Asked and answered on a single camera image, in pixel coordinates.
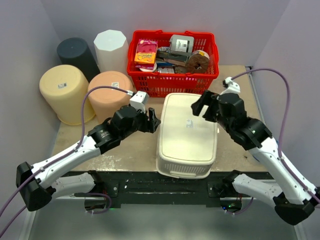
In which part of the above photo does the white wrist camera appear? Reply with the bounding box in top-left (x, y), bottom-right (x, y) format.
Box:
top-left (220, 77), bottom-right (241, 95)
top-left (129, 91), bottom-right (150, 113)

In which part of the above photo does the white perforated storage basket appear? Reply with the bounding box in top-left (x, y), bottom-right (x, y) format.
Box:
top-left (156, 93), bottom-right (218, 179)

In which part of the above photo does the grey white device box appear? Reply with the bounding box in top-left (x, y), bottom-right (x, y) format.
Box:
top-left (169, 34), bottom-right (195, 56)

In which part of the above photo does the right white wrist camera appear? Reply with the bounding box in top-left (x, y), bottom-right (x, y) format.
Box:
top-left (220, 77), bottom-right (241, 95)

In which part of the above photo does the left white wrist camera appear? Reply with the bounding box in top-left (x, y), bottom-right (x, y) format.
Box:
top-left (129, 91), bottom-right (150, 113)

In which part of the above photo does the dark flat box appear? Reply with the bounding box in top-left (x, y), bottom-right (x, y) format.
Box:
top-left (156, 50), bottom-right (189, 67)

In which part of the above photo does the dark blue bucket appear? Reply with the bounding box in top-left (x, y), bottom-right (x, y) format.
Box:
top-left (56, 37), bottom-right (100, 83)

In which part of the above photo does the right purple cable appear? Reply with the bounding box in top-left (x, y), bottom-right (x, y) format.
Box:
top-left (229, 68), bottom-right (320, 203)

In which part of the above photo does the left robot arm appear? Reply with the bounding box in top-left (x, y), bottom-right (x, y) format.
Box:
top-left (16, 105), bottom-right (161, 212)

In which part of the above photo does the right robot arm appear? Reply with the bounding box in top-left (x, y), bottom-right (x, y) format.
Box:
top-left (191, 90), bottom-right (320, 226)

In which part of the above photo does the pink yellow snack box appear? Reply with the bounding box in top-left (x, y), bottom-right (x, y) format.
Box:
top-left (134, 39), bottom-right (158, 67)

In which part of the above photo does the red plastic shopping basket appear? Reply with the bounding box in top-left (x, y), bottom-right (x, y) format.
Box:
top-left (126, 30), bottom-right (219, 98)

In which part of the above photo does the orange printed bucket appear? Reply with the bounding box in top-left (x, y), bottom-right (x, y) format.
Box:
top-left (88, 71), bottom-right (134, 124)

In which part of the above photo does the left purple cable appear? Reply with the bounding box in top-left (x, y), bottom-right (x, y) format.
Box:
top-left (0, 86), bottom-right (133, 232)

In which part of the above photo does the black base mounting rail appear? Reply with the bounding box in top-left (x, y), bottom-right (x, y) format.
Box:
top-left (54, 170), bottom-right (276, 210)

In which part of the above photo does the orange translucent bucket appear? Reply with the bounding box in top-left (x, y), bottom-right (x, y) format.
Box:
top-left (39, 64), bottom-right (95, 126)

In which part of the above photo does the purple cable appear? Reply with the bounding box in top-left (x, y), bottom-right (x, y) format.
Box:
top-left (229, 68), bottom-right (320, 203)
top-left (0, 86), bottom-right (133, 232)

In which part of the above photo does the white octagonal bin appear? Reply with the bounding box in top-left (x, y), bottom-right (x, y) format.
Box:
top-left (93, 29), bottom-right (129, 75)

